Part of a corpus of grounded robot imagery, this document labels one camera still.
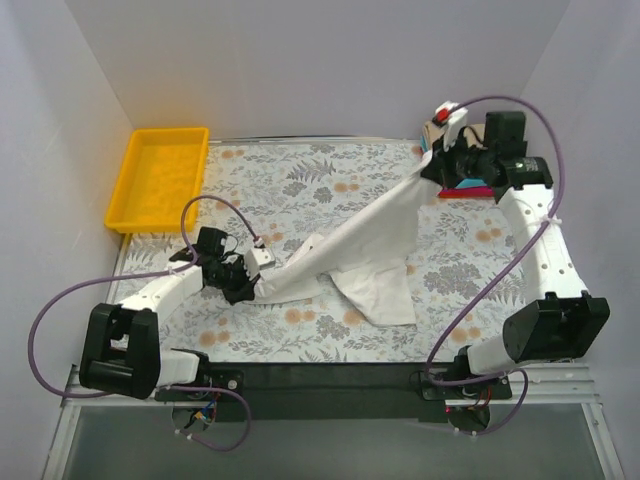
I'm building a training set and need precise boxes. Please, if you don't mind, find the white t shirt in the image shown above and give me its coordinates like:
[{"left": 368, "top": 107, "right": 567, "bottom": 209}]
[{"left": 254, "top": 152, "right": 442, "bottom": 327}]

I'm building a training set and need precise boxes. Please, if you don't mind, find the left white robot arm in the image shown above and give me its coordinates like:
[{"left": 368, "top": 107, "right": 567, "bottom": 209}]
[{"left": 79, "top": 227, "right": 274, "bottom": 400}]

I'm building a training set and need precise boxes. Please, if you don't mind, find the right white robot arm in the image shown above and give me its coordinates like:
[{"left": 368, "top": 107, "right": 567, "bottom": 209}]
[{"left": 421, "top": 104, "right": 610, "bottom": 398}]

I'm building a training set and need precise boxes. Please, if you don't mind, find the teal folded t shirt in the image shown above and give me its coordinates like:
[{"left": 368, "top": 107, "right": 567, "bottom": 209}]
[{"left": 420, "top": 135, "right": 487, "bottom": 191}]

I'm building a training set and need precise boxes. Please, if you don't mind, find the beige folded t shirt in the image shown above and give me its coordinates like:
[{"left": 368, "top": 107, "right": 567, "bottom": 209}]
[{"left": 421, "top": 121, "right": 484, "bottom": 152}]

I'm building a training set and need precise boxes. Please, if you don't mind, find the pink folded t shirt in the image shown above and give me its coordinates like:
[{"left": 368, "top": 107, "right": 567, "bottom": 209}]
[{"left": 438, "top": 188, "right": 473, "bottom": 199}]

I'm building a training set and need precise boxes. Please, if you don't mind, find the yellow plastic bin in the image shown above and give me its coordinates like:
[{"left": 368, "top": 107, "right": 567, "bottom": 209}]
[{"left": 104, "top": 127, "right": 209, "bottom": 234}]

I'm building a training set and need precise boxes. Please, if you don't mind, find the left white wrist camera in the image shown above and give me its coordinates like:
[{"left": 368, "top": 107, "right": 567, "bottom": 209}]
[{"left": 243, "top": 246, "right": 276, "bottom": 277}]

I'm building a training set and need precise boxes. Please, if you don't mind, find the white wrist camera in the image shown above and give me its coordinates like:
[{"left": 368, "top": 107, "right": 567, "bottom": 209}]
[
  {"left": 243, "top": 246, "right": 276, "bottom": 277},
  {"left": 432, "top": 101, "right": 468, "bottom": 139}
]

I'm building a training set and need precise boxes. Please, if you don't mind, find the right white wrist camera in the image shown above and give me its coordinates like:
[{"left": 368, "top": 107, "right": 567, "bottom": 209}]
[{"left": 432, "top": 101, "right": 468, "bottom": 139}]

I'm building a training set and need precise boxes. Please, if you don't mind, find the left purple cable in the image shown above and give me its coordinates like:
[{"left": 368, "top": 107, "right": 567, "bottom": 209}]
[{"left": 27, "top": 195, "right": 266, "bottom": 452}]

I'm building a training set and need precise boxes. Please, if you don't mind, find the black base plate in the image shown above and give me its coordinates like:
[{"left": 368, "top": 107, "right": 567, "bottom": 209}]
[{"left": 153, "top": 360, "right": 516, "bottom": 424}]

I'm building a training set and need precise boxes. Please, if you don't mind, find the aluminium frame rail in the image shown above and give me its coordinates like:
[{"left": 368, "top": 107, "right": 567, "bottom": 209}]
[{"left": 42, "top": 363, "right": 625, "bottom": 479}]

